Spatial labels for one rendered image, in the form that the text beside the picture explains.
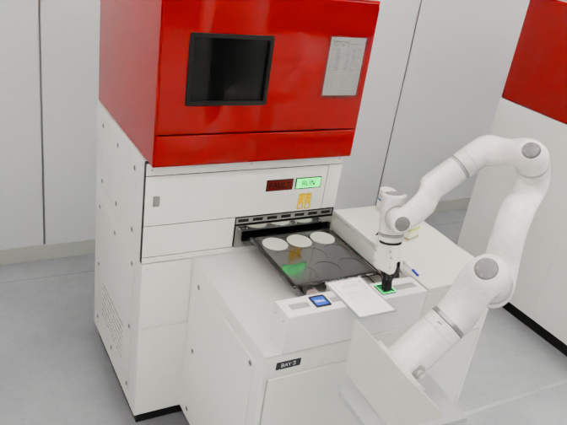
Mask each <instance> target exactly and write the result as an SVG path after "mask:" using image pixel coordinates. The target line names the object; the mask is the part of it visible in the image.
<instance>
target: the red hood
mask: <svg viewBox="0 0 567 425"><path fill-rule="evenodd" d="M380 3H381V1H378V0H100V66H99V101H100V103H101V104H102V105H103V106H104V107H105V108H106V109H107V111H108V112H109V113H110V114H111V116H112V117H113V118H114V120H115V121H116V123H117V124H118V125H119V126H120V128H121V129H122V130H123V131H124V132H125V133H126V134H127V136H128V137H129V138H130V140H131V141H132V142H133V144H134V145H135V146H136V148H137V149H138V150H139V152H140V153H141V154H142V155H143V156H144V157H145V158H146V160H147V161H148V162H149V164H150V165H151V166H152V167H153V168H159V167H174V166H188V165H202V164H229V163H244V162H258V161H272V160H286V159H313V158H328V157H342V156H350V155H351V151H352V146H353V142H354V134H355V130H356V126H357V120H358V116H359V108H360V104H361V100H362V95H363V91H364V86H365V79H366V74H367V70H368V66H369V61H370V53H371V49H372V45H373V40H374V36H375V28H376V24H377V19H378V15H379V11H380V7H379V6H380Z"/></svg>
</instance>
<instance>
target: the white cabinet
mask: <svg viewBox="0 0 567 425"><path fill-rule="evenodd" d="M488 310H489V309H488V308H486V309H485V310H484V311H483V313H482V314H481V316H480V318H479V319H478V322H477V323H476V325H475V326H474V327H473V328H472V329H471V330H470V331H469V332H468V333H467V334H466V335H465V336H464V337H463V338H462V339H461V340H460V341H459V342H458V343H457V344H456V345H455V346H454V347H452V348H451V349H450V350H449V351H448V352H447V353H446V354H445V355H444V356H443V357H442V358H441V359H439V360H438V361H437V362H436V363H435V364H434V365H433V366H432V367H431V368H430V369H429V370H427V371H426V372H427V373H428V374H429V375H430V376H431V378H432V379H433V380H434V381H435V382H436V383H437V384H438V385H439V386H440V388H441V389H442V390H443V391H444V392H445V393H446V394H447V395H448V396H449V397H450V398H451V399H452V400H453V401H454V402H455V403H457V401H458V398H459V395H460V393H461V390H462V386H463V383H464V380H465V378H466V375H467V371H468V368H469V365H470V362H471V360H472V357H473V353H474V350H475V347H476V345H477V342H478V338H479V335H480V332H481V330H482V327H483V323H484V321H485V318H486V315H487V313H488ZM410 328H411V326H409V327H405V328H402V329H397V330H394V331H387V332H382V333H379V334H375V335H372V336H373V337H374V338H375V339H376V340H377V341H379V340H381V341H382V342H383V343H384V344H385V345H386V346H387V347H388V348H389V347H390V346H391V345H393V344H394V343H395V342H396V341H397V340H398V339H399V338H400V337H401V336H402V335H403V334H405V333H406V332H407V331H408V330H409V329H410ZM350 343H351V340H349V341H345V342H338V343H334V344H331V345H326V346H323V347H316V348H312V349H308V350H304V351H300V352H293V353H290V354H285V355H282V356H278V357H274V358H267V359H265V358H264V357H263V356H262V355H261V353H260V352H259V351H258V349H257V347H256V346H255V345H254V343H253V342H252V340H251V339H250V337H249V336H248V335H247V334H246V332H245V331H244V329H243V328H242V327H241V325H240V323H239V322H238V321H237V319H236V318H235V317H234V316H233V314H232V313H231V311H230V310H229V308H228V307H227V305H226V304H225V303H224V301H223V300H222V299H221V298H220V296H219V295H218V293H217V292H216V290H215V289H214V288H213V286H212V284H211V283H210V282H209V280H208V279H207V278H206V277H205V275H204V274H203V272H202V271H201V269H200V268H199V266H198V265H197V263H196V262H195V261H194V260H193V265H192V283H191V292H190V301H189V310H188V319H187V328H186V345H185V355H184V364H183V373H182V382H181V400H180V406H181V409H182V410H183V412H184V414H185V416H186V419H187V421H188V422H189V424H190V425H357V423H358V421H357V420H356V419H355V417H354V415H353V414H352V413H351V411H350V410H349V409H348V407H347V406H346V405H345V403H344V402H343V400H342V399H341V397H340V396H339V390H340V388H341V386H342V385H343V382H344V380H345V379H346V377H347V376H348V375H347V374H346V373H345V371H344V369H345V365H346V361H347V357H348V350H349V347H350Z"/></svg>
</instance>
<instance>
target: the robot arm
mask: <svg viewBox="0 0 567 425"><path fill-rule="evenodd" d="M502 164H509V165H512V166H514V167H515V168H516V180H515V183H514V185H513V187H512V189H511V191H510V192H509V194H508V195H507V196H506V197H505V199H504V200H503V201H502V203H501V206H500V208H499V211H498V214H497V217H496V219H495V221H494V226H493V229H492V232H491V235H490V238H489V244H488V248H487V251H486V254H484V255H480V256H477V257H475V258H474V259H472V260H471V261H469V262H468V263H467V264H466V265H465V266H464V267H463V268H462V270H461V271H460V273H459V274H458V275H457V277H456V279H455V280H454V282H453V283H452V285H451V287H450V289H449V290H448V292H447V293H446V295H445V296H444V298H443V299H442V300H441V301H440V302H438V303H437V304H436V305H435V306H434V307H433V308H432V309H431V310H430V311H429V312H427V313H426V314H425V315H424V316H423V317H422V318H421V319H420V320H419V321H418V322H417V323H415V324H414V325H413V326H412V327H411V328H410V329H409V330H408V331H407V332H406V333H405V334H403V335H402V336H401V337H400V338H399V339H398V340H397V341H396V342H395V343H394V344H393V345H391V346H390V347H389V348H388V347H387V346H386V345H385V344H384V343H383V342H382V341H381V340H379V341H378V343H379V344H380V346H381V347H382V348H383V349H384V350H385V352H386V353H387V354H388V355H389V356H390V357H391V359H392V360H393V361H394V362H395V363H396V364H397V365H398V366H399V367H400V369H401V370H402V371H403V372H404V373H405V374H406V375H407V376H408V377H409V378H410V379H411V380H412V381H413V382H414V383H415V384H416V385H417V386H418V387H419V388H420V389H421V390H422V391H423V392H424V391H425V388H424V387H423V386H422V385H421V384H420V383H419V381H418V379H424V378H425V377H426V374H427V373H426V371H427V370H429V369H430V368H431V367H432V366H433V365H434V364H435V363H436V362H437V361H438V360H439V359H441V358H442V357H443V356H444V355H445V354H446V353H447V352H448V351H449V350H450V349H451V348H452V347H454V346H455V345H456V344H457V343H458V342H459V341H460V340H461V339H462V338H463V337H464V336H465V335H466V334H467V333H468V332H469V331H470V330H471V329H472V328H473V327H474V326H475V325H476V323H477V322H478V319H479V318H480V316H481V314H482V313H483V311H484V310H485V309H486V307H487V308H491V309H496V308H499V307H502V306H504V305H505V304H507V303H508V302H509V301H510V299H511V297H512V295H513V293H514V291H515V287H516V279H517V275H518V271H519V266H520V262H521V254H522V251H523V247H524V244H525V241H526V237H527V233H528V231H529V228H530V226H531V223H532V220H533V217H534V215H535V212H536V211H537V208H538V207H539V205H540V203H541V202H542V200H543V198H544V197H545V196H546V193H547V191H548V187H549V183H550V179H551V169H550V157H549V152H548V150H547V148H546V147H545V146H544V145H543V144H542V143H540V142H539V141H538V140H536V139H533V138H529V137H521V138H516V139H509V138H504V137H498V136H495V135H484V136H481V137H478V138H476V139H474V140H473V141H471V142H470V143H469V144H468V145H466V146H465V147H464V148H462V149H460V150H459V151H458V152H456V153H454V154H453V155H452V156H450V157H449V158H448V159H447V160H445V161H444V162H443V163H441V164H439V165H438V166H437V167H435V168H434V169H432V170H431V171H430V172H429V173H428V174H426V175H425V176H424V177H423V178H422V179H421V181H420V183H419V186H420V187H419V190H418V192H417V193H416V195H415V196H414V197H413V198H412V199H411V200H410V201H409V202H408V195H407V194H405V193H402V192H399V191H386V192H383V193H382V194H381V212H380V222H379V233H378V241H377V244H376V248H375V257H374V266H375V267H376V268H377V269H378V270H379V271H380V272H381V278H382V282H381V290H383V291H389V290H392V280H393V279H394V278H399V273H400V272H401V271H402V242H403V240H404V233H405V232H407V231H409V230H410V229H413V228H414V227H416V226H417V225H418V224H420V223H422V222H423V221H424V220H425V219H426V218H427V217H428V216H429V215H430V214H431V213H432V212H433V211H434V210H435V208H436V206H437V204H438V202H439V200H440V198H441V197H442V196H444V195H445V194H446V193H447V192H449V191H451V190H452V189H453V188H455V187H456V186H458V185H460V184H461V183H462V182H463V181H464V180H466V179H468V178H469V177H471V176H472V175H474V174H475V173H477V172H478V171H479V170H481V169H482V168H483V167H486V166H497V165H502Z"/></svg>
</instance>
